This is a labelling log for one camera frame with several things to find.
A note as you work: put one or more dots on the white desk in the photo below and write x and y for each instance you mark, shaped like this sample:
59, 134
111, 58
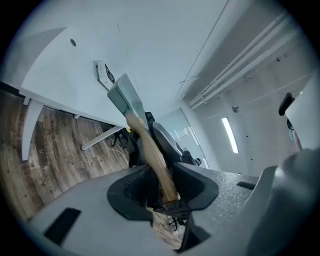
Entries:
65, 75

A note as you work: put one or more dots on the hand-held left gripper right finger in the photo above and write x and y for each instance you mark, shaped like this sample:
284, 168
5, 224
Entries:
225, 195

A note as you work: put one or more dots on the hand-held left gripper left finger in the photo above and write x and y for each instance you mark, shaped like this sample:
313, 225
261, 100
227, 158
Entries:
95, 200

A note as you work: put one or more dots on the glass partition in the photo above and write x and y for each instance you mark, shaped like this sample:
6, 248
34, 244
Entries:
190, 135

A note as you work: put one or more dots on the black office chair base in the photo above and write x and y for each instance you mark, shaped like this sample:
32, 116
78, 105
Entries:
118, 138

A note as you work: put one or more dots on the white stove with black plate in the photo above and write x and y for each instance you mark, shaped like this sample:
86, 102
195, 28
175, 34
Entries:
103, 72

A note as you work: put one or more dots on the black and grey office chair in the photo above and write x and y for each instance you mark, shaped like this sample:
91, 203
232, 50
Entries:
165, 140

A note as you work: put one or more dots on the white device housing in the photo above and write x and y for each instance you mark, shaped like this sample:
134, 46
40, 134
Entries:
306, 115

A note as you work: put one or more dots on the round ceiling sensor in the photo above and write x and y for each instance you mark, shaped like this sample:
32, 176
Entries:
235, 109

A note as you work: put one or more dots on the white ceiling pipes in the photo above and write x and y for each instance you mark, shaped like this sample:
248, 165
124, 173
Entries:
240, 65

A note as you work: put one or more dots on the long ceiling light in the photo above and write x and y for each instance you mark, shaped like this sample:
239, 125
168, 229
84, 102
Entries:
230, 135

